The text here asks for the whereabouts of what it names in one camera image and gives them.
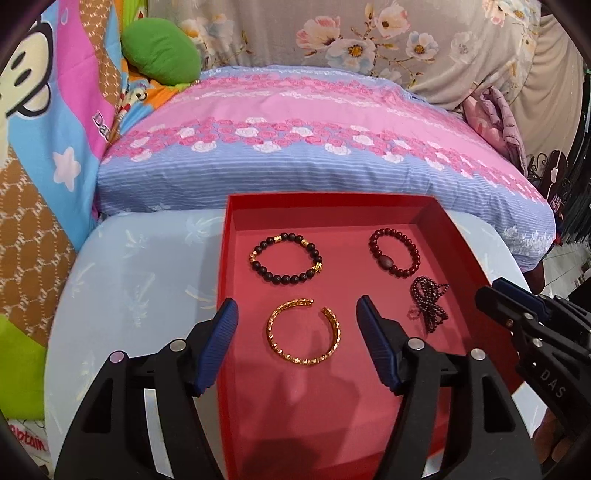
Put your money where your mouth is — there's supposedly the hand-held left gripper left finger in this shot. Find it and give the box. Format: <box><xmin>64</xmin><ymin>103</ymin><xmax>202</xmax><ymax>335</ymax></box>
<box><xmin>54</xmin><ymin>298</ymin><xmax>239</xmax><ymax>480</ymax></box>

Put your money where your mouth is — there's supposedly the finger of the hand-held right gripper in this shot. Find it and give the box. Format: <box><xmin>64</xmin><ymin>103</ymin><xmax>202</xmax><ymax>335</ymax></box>
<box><xmin>475</xmin><ymin>277</ymin><xmax>555</xmax><ymax>329</ymax></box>

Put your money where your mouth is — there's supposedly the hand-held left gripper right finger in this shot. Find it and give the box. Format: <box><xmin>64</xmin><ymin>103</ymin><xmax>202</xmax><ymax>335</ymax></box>
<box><xmin>356</xmin><ymin>295</ymin><xmax>542</xmax><ymax>480</ymax></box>

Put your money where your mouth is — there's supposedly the red cardboard box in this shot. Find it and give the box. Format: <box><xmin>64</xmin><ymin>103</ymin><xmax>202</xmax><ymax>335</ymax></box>
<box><xmin>216</xmin><ymin>194</ymin><xmax>508</xmax><ymax>480</ymax></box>

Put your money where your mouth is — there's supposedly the small garnet bead strand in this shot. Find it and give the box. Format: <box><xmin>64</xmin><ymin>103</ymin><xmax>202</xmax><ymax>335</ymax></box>
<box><xmin>407</xmin><ymin>275</ymin><xmax>450</xmax><ymax>333</ymax></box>

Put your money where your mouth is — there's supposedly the gold bangle bracelet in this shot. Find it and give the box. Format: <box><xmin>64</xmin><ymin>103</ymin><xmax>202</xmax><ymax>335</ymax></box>
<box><xmin>266</xmin><ymin>299</ymin><xmax>343</xmax><ymax>367</ymax></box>

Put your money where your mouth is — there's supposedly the dark red bead bracelet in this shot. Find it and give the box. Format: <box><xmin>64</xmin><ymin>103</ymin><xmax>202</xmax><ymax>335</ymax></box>
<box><xmin>368</xmin><ymin>227</ymin><xmax>420</xmax><ymax>279</ymax></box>

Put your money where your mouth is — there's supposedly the black and gold bead bracelet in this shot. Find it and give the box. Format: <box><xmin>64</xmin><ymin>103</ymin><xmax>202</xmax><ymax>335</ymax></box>
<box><xmin>249</xmin><ymin>234</ymin><xmax>327</xmax><ymax>285</ymax></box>

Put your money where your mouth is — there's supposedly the pink folded cloth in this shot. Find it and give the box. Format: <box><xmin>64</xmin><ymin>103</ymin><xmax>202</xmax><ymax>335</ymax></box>
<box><xmin>463</xmin><ymin>86</ymin><xmax>529</xmax><ymax>178</ymax></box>

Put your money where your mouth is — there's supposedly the pink and blue floral pillow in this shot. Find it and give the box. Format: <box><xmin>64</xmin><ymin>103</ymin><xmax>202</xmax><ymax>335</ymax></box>
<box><xmin>95</xmin><ymin>65</ymin><xmax>557</xmax><ymax>273</ymax></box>

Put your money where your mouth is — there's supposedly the cartoon monkey printed blanket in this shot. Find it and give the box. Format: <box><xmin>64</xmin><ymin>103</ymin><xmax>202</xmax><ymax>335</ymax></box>
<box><xmin>0</xmin><ymin>0</ymin><xmax>204</xmax><ymax>425</ymax></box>

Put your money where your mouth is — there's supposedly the grey floral bedsheet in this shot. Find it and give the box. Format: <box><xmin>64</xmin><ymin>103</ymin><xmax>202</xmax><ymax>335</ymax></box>
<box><xmin>148</xmin><ymin>0</ymin><xmax>583</xmax><ymax>160</ymax></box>

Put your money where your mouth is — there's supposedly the green plush cushion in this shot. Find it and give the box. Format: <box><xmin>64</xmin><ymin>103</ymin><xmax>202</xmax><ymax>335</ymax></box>
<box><xmin>121</xmin><ymin>18</ymin><xmax>203</xmax><ymax>88</ymax></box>

